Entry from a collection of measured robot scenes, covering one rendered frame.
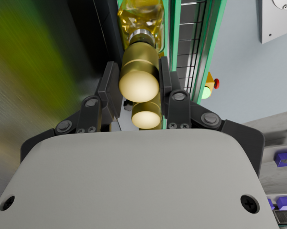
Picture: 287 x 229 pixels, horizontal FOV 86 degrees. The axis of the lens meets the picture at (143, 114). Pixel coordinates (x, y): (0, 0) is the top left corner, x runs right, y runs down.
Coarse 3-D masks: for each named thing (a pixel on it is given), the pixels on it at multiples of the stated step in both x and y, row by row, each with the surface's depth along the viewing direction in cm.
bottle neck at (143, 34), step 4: (136, 32) 16; (140, 32) 16; (144, 32) 16; (148, 32) 16; (132, 36) 16; (136, 36) 16; (140, 36) 15; (144, 36) 15; (148, 36) 16; (152, 36) 17; (132, 40) 15; (136, 40) 15; (140, 40) 15; (144, 40) 15; (148, 40) 15; (152, 40) 16; (152, 44) 15
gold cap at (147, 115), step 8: (136, 104) 18; (144, 104) 17; (152, 104) 17; (136, 112) 17; (144, 112) 16; (152, 112) 16; (136, 120) 17; (144, 120) 17; (152, 120) 17; (160, 120) 18; (144, 128) 19
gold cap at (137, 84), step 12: (132, 48) 14; (144, 48) 13; (132, 60) 12; (144, 60) 12; (156, 60) 13; (120, 72) 13; (132, 72) 11; (144, 72) 11; (156, 72) 12; (120, 84) 12; (132, 84) 12; (144, 84) 12; (156, 84) 12; (132, 96) 13; (144, 96) 13
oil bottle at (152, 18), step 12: (132, 0) 19; (144, 0) 19; (156, 0) 18; (120, 12) 17; (132, 12) 17; (144, 12) 16; (156, 12) 16; (120, 24) 17; (132, 24) 16; (144, 24) 16; (156, 24) 17; (120, 36) 18; (156, 36) 17; (156, 48) 18
